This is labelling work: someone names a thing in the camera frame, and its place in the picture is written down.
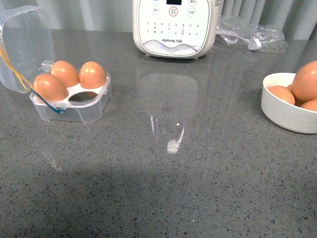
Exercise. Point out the brown egg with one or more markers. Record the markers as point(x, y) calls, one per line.
point(66, 72)
point(50, 87)
point(310, 105)
point(304, 84)
point(282, 93)
point(290, 87)
point(92, 75)

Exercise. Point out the clear plastic egg box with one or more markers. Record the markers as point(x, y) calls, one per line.
point(26, 36)

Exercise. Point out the white Joyoung cooker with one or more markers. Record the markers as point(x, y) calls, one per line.
point(175, 29)

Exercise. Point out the blue rubber band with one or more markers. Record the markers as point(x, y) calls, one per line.
point(59, 111)

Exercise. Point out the clear plastic bag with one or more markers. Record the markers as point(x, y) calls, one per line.
point(238, 33)

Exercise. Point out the white round bowl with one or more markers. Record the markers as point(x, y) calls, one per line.
point(283, 114)

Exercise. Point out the yellow rubber band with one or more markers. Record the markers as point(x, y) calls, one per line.
point(24, 82)

